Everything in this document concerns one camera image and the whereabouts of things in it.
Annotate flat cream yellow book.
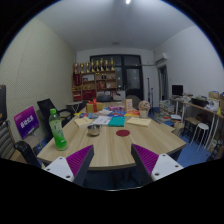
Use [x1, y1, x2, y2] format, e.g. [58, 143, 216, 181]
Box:
[125, 116, 153, 128]

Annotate computer monitor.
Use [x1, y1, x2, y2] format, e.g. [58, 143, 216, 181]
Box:
[171, 84, 184, 98]

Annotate orange standing card box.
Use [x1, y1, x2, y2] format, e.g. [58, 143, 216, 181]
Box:
[125, 98, 134, 112]

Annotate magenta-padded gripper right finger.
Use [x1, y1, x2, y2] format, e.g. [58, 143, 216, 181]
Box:
[130, 143, 184, 187]

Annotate pink flowers in white pot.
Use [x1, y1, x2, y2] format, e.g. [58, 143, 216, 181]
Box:
[138, 100, 152, 119]

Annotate grey mesh office chair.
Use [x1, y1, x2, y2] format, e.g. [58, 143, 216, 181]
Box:
[0, 84, 43, 169]

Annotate white round stool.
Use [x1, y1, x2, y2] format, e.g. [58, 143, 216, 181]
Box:
[189, 122, 209, 148]

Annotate flat round red coaster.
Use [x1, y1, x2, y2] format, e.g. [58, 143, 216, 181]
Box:
[115, 129, 131, 138]

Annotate cluttered side desk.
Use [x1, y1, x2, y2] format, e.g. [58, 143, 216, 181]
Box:
[168, 89, 224, 158]

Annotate black office chair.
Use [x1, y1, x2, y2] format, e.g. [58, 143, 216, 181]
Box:
[36, 98, 73, 134]

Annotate teal book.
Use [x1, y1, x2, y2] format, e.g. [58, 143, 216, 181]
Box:
[107, 116, 127, 128]

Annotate small steel cup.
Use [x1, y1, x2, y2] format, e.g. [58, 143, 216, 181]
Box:
[86, 124, 102, 137]

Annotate pile of stacked books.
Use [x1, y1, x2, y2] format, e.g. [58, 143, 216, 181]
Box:
[158, 99, 184, 127]

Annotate pink box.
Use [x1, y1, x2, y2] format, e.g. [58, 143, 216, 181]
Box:
[108, 105, 125, 113]

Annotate blue printed book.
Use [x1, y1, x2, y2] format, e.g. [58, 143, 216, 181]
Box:
[108, 111, 126, 118]

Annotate white booklet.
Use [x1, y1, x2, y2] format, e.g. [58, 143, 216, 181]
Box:
[92, 115, 113, 126]

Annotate white wall air conditioner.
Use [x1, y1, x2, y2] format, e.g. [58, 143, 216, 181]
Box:
[154, 52, 169, 64]

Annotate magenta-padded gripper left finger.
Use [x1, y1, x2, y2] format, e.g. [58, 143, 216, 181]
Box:
[43, 144, 95, 188]

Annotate purple sign board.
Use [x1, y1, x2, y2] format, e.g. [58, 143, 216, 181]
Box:
[13, 105, 40, 140]

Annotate orange yellow book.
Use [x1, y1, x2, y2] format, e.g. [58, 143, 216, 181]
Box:
[124, 110, 141, 118]

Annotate thick cream book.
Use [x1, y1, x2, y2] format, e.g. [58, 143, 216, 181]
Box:
[73, 116, 94, 129]

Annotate wooden shelf unit with trophies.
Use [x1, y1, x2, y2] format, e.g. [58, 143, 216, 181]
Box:
[71, 57, 118, 102]

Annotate yellow gift box red ribbon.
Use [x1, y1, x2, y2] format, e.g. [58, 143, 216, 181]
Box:
[85, 98, 104, 114]

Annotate black framed glass door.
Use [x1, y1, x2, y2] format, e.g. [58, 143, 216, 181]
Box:
[89, 54, 144, 101]

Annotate green drink bottle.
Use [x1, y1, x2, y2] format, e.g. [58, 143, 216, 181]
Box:
[48, 107, 69, 152]

